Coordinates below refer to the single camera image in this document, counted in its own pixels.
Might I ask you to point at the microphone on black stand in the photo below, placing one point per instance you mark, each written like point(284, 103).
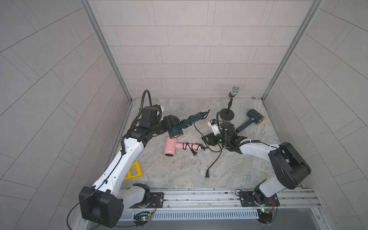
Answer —
point(227, 114)

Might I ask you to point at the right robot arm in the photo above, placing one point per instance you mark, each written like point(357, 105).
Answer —
point(290, 169)

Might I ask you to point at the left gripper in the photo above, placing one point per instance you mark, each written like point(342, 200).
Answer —
point(171, 124)

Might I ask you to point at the pink hair dryer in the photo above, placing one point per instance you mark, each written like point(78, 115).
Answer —
point(171, 145)

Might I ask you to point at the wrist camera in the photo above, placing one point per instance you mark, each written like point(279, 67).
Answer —
point(213, 124)
point(160, 110)

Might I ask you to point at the right circuit board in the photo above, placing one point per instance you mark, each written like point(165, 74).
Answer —
point(265, 216)

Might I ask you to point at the yellow triangular plastic piece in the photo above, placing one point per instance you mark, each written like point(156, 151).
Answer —
point(134, 172)

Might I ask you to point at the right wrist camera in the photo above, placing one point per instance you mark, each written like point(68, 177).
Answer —
point(213, 124)

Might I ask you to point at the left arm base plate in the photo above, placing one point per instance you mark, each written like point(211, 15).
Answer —
point(155, 201)

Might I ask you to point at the left circuit board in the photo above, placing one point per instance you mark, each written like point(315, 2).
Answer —
point(143, 216)

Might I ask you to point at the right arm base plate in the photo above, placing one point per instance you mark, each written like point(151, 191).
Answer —
point(253, 199)

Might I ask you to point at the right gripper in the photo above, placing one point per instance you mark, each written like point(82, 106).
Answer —
point(211, 136)

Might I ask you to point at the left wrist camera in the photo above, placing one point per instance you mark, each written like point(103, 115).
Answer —
point(160, 110)

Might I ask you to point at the aluminium rail frame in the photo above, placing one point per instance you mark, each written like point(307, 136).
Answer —
point(180, 199)

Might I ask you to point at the green hair dryer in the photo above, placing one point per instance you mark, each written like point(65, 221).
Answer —
point(254, 117)
point(177, 130)

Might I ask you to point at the circuit board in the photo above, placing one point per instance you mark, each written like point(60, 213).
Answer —
point(143, 216)
point(265, 216)

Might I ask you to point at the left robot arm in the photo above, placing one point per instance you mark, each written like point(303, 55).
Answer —
point(100, 202)

